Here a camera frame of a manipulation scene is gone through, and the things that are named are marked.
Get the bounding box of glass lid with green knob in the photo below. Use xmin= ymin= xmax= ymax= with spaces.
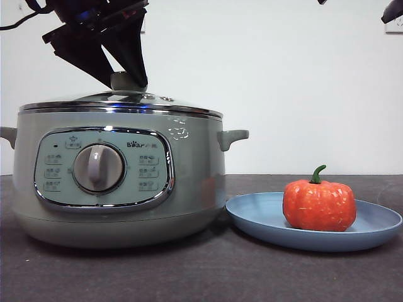
xmin=18 ymin=71 xmax=223 ymax=119

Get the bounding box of black cable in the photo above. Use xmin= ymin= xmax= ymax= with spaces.
xmin=0 ymin=6 xmax=62 ymax=31

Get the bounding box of orange pumpkin with green stem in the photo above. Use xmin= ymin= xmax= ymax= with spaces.
xmin=282 ymin=164 xmax=357 ymax=233

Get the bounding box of blue round plate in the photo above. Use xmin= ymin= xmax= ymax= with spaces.
xmin=225 ymin=191 xmax=403 ymax=252

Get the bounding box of pale green electric steamer pot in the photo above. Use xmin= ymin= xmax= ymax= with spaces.
xmin=0 ymin=109 xmax=250 ymax=250

